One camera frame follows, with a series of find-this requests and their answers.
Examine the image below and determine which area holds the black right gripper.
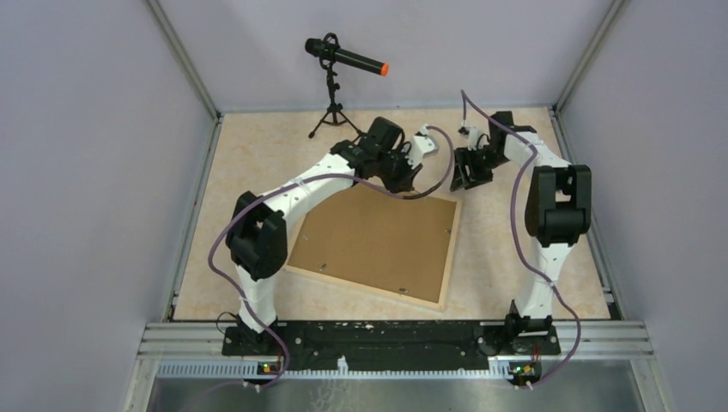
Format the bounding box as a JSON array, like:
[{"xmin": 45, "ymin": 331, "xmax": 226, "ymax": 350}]
[{"xmin": 449, "ymin": 147, "xmax": 509, "ymax": 193}]

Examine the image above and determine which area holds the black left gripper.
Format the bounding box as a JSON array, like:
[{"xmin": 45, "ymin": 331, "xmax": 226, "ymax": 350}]
[{"xmin": 374, "ymin": 143, "xmax": 422, "ymax": 195}]

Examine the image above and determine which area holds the white wooden photo frame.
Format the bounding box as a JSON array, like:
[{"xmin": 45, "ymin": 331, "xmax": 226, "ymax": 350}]
[{"xmin": 284, "ymin": 185, "xmax": 462, "ymax": 312}]

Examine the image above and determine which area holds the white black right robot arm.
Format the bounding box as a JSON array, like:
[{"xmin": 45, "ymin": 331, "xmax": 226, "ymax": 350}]
[{"xmin": 450, "ymin": 112, "xmax": 592, "ymax": 354}]

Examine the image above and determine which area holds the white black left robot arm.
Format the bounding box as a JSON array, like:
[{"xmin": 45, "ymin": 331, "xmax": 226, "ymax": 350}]
[{"xmin": 225, "ymin": 117, "xmax": 439, "ymax": 355}]

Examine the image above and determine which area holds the black tripod microphone stand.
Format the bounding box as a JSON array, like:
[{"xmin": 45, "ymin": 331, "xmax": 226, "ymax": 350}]
[{"xmin": 306, "ymin": 33, "xmax": 363, "ymax": 140}]

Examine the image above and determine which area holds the black microphone orange tip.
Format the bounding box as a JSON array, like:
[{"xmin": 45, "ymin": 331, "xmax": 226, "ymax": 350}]
[{"xmin": 305, "ymin": 38, "xmax": 389, "ymax": 76}]

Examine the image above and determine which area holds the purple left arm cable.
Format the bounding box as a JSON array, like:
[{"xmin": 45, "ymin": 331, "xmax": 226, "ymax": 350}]
[{"xmin": 207, "ymin": 124, "xmax": 456, "ymax": 393}]

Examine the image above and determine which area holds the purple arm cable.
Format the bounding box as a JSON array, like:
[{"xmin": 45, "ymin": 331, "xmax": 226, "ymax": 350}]
[
  {"xmin": 459, "ymin": 88, "xmax": 582, "ymax": 391},
  {"xmin": 207, "ymin": 124, "xmax": 456, "ymax": 393}
]

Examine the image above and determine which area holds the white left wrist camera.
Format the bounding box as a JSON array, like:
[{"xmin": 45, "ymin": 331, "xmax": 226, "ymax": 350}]
[{"xmin": 407, "ymin": 124, "xmax": 440, "ymax": 169}]

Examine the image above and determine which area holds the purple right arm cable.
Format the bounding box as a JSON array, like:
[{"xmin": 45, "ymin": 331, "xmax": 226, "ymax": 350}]
[{"xmin": 459, "ymin": 88, "xmax": 582, "ymax": 391}]

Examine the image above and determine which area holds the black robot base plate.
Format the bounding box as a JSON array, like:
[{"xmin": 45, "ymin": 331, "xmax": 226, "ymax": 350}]
[{"xmin": 221, "ymin": 320, "xmax": 561, "ymax": 372}]

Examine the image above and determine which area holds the aluminium rail front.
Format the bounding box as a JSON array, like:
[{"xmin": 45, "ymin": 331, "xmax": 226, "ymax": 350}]
[{"xmin": 138, "ymin": 320, "xmax": 653, "ymax": 381}]

